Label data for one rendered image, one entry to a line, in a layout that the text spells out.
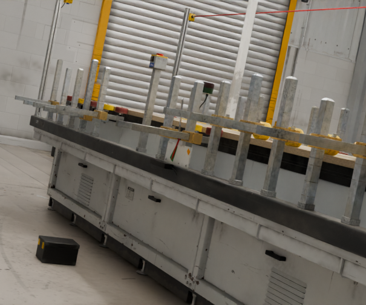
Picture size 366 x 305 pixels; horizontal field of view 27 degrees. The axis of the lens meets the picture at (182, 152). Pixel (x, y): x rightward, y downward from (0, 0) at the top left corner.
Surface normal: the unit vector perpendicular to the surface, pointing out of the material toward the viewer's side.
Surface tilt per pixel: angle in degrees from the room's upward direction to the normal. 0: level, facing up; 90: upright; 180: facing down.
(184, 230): 90
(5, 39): 90
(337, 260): 90
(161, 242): 90
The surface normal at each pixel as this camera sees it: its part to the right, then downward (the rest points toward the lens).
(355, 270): -0.88, -0.15
